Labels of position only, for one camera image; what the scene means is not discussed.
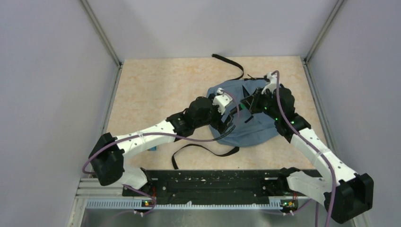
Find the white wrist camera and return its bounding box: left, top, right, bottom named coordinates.
left=212, top=88, right=233, bottom=115
left=262, top=70, right=279, bottom=94

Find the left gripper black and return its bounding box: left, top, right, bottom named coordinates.
left=194, top=94, right=234, bottom=134

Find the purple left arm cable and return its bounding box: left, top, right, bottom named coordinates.
left=82, top=88, right=241, bottom=217

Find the blue grey student backpack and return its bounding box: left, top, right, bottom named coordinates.
left=171, top=53, right=289, bottom=170

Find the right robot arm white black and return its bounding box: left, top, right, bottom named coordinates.
left=241, top=87, right=374, bottom=224

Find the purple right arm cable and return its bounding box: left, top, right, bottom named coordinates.
left=270, top=70, right=337, bottom=227

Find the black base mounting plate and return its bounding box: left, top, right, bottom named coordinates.
left=140, top=170, right=302, bottom=206

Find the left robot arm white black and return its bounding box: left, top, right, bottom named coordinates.
left=84, top=93, right=240, bottom=195

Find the aluminium front rail frame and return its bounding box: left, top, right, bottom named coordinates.
left=69, top=170, right=317, bottom=227

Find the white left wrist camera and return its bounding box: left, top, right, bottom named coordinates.
left=212, top=88, right=233, bottom=115

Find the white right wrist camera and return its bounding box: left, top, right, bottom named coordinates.
left=262, top=70, right=279, bottom=94

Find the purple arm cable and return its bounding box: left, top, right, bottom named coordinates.
left=82, top=88, right=241, bottom=217
left=270, top=70, right=337, bottom=227

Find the green capped black marker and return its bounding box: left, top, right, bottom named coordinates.
left=230, top=104, right=245, bottom=114

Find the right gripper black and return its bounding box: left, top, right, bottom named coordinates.
left=241, top=87, right=280, bottom=121

